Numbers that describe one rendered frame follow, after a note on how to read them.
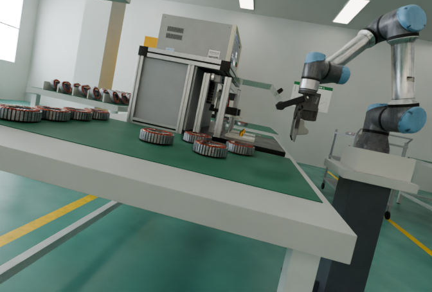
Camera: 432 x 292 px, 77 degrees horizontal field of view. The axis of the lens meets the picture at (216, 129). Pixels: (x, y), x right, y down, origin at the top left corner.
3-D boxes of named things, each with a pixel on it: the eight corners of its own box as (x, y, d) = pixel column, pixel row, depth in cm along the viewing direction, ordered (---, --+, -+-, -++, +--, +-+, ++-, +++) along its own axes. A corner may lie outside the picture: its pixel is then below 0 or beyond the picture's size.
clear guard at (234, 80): (278, 101, 151) (279, 91, 151) (281, 98, 128) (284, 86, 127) (221, 90, 156) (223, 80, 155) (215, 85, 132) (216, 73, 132)
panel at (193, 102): (209, 125, 191) (218, 83, 189) (185, 130, 126) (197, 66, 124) (208, 125, 191) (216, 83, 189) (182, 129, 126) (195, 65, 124)
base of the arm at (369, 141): (382, 152, 141) (386, 134, 140) (394, 155, 126) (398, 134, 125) (351, 146, 144) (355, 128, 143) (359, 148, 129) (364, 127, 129)
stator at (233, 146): (253, 154, 109) (255, 145, 109) (252, 157, 98) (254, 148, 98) (226, 147, 111) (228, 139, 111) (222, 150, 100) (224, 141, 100)
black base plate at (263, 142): (275, 143, 184) (276, 139, 184) (284, 157, 121) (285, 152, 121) (208, 128, 190) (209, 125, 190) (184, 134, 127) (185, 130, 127)
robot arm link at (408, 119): (399, 130, 130) (398, 13, 125) (430, 133, 116) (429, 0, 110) (378, 132, 128) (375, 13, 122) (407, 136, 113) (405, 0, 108)
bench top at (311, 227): (272, 141, 261) (274, 136, 260) (350, 265, 44) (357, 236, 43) (173, 119, 275) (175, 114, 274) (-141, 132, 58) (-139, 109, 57)
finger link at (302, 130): (307, 143, 105) (311, 120, 107) (292, 139, 106) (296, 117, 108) (305, 144, 108) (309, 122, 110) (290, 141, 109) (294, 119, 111)
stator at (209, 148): (188, 148, 91) (190, 137, 91) (218, 152, 95) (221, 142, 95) (197, 155, 81) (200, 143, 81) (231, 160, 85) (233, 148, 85)
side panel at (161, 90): (182, 134, 128) (196, 66, 126) (180, 134, 125) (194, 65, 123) (128, 121, 132) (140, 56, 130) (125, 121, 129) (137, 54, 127)
